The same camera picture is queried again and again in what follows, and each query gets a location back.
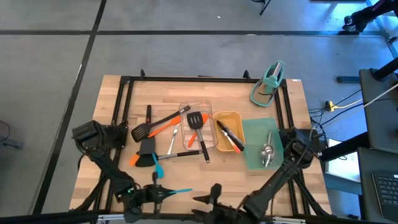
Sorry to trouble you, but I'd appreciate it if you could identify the clear plastic container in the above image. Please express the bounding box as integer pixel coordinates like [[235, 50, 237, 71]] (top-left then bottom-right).
[[178, 99, 218, 151]]

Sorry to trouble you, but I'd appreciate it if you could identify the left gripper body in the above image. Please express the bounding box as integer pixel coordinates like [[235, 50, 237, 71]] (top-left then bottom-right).
[[124, 183, 162, 206]]

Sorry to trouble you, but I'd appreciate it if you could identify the metal fork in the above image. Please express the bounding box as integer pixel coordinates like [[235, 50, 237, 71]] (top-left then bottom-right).
[[166, 123, 181, 156]]

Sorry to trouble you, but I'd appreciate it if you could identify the orange spatula with pale handle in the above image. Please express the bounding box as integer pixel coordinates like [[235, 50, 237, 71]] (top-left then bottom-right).
[[221, 129, 242, 154]]

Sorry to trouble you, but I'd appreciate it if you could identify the black slanted pole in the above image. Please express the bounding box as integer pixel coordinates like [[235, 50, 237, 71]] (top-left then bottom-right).
[[371, 57, 398, 82]]

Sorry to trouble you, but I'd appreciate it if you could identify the white cable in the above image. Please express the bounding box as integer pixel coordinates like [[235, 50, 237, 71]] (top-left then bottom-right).
[[362, 82, 398, 108]]

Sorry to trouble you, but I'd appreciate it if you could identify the black cable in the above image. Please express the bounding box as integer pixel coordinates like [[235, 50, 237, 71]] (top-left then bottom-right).
[[310, 103, 365, 125], [308, 89, 363, 114]]

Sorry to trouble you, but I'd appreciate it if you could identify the black tripod leg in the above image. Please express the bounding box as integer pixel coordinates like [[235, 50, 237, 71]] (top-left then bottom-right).
[[251, 0, 273, 16]]

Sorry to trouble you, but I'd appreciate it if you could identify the steel-shafted black slotted turner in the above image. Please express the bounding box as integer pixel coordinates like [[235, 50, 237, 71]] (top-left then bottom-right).
[[186, 111, 211, 164]]

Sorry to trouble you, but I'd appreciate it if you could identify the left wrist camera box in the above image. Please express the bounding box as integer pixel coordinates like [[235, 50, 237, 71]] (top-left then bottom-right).
[[124, 205, 144, 223]]

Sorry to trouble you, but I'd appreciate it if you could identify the person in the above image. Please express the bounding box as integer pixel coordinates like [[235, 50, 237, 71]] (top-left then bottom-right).
[[341, 0, 398, 34]]

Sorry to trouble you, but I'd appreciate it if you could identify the yellow cable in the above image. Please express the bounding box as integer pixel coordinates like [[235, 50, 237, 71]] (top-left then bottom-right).
[[334, 98, 364, 110]]

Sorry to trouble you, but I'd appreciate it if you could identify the black aluminium table frame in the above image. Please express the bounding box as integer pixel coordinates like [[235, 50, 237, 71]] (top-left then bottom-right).
[[0, 68, 335, 224]]

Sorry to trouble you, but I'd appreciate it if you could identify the black chair base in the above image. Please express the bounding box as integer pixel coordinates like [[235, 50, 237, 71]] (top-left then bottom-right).
[[385, 30, 398, 44]]

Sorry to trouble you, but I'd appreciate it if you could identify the grey floor stand foot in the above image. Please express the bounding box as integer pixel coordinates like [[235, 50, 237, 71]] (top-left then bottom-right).
[[0, 138, 25, 149]]

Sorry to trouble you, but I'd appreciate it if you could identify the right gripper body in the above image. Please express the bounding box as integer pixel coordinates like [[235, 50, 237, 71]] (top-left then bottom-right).
[[214, 203, 249, 224]]

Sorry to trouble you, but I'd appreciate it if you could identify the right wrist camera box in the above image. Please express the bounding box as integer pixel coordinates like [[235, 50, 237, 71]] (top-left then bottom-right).
[[210, 182, 223, 205]]

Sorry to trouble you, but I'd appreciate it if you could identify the silver metal scoop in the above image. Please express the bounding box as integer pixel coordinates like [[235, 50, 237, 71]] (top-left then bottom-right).
[[260, 129, 276, 168]]

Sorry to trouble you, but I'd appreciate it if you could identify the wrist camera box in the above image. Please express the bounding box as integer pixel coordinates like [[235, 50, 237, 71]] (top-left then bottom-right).
[[124, 205, 144, 223], [210, 182, 223, 205]]

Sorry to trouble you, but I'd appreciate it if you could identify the teal-capped steel bottle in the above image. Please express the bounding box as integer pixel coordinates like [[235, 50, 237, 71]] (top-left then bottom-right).
[[262, 62, 284, 96]]

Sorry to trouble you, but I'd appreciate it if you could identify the all-black slotted nylon spatula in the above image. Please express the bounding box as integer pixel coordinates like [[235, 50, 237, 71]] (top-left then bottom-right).
[[131, 105, 192, 143]]

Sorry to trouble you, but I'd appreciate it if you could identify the orange silicone spatula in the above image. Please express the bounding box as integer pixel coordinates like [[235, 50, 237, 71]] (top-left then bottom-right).
[[187, 113, 210, 149], [147, 115, 182, 139]]

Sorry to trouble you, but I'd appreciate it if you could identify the teal-rimmed clear container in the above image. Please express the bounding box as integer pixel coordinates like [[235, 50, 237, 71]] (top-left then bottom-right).
[[249, 60, 285, 108]]

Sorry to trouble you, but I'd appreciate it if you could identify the steel-shafted black solid spatula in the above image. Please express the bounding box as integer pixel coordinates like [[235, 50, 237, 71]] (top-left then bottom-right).
[[135, 136, 203, 168]]

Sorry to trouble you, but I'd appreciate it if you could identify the dark flat bar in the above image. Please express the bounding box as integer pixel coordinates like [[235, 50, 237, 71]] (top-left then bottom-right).
[[336, 75, 361, 84]]

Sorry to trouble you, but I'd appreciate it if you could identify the yellow plastic bin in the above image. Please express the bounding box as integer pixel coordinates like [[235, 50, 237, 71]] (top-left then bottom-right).
[[213, 111, 246, 153]]

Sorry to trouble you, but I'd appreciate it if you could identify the teal translucent tray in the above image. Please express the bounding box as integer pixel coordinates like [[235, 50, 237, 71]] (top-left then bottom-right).
[[241, 117, 285, 170]]

